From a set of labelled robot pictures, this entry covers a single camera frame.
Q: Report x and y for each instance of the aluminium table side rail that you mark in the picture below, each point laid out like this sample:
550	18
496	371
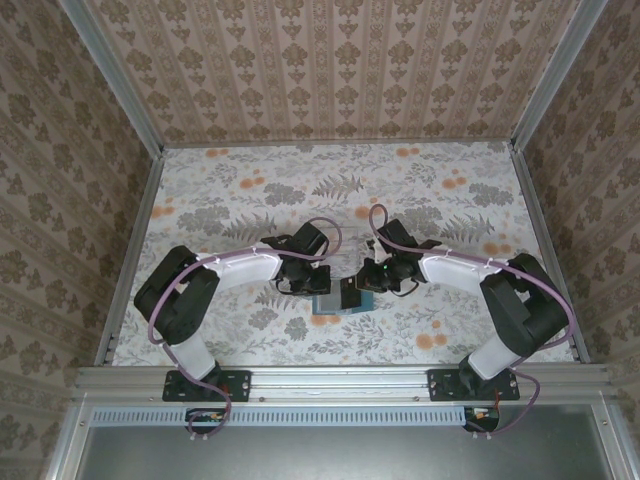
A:
532	200
145	200

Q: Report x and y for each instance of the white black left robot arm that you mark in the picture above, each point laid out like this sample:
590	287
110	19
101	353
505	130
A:
235	272

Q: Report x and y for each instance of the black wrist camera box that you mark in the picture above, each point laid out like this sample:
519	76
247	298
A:
395	232
311	237

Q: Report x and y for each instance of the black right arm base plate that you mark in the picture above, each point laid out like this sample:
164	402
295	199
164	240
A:
442	385

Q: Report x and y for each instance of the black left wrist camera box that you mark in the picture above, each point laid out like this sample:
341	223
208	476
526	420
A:
311	237

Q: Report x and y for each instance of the grey metal panel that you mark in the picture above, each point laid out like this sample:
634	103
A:
325	455

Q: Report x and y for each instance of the aluminium mounting rail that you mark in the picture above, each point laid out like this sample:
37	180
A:
340	385

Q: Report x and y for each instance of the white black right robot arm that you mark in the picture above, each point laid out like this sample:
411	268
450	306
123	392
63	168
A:
450	270

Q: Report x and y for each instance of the blue leather card holder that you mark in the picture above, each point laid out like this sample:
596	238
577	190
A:
327	305

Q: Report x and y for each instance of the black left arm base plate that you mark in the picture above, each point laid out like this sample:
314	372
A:
235	385

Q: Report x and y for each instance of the black controller board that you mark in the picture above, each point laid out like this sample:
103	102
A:
482	419
205	420

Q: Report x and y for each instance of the aluminium frame post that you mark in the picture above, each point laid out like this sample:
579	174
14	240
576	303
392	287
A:
115	75
551	75

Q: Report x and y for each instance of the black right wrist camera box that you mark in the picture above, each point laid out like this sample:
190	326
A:
395	232

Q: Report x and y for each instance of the black credit card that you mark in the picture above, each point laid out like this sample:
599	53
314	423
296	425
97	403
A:
350	297

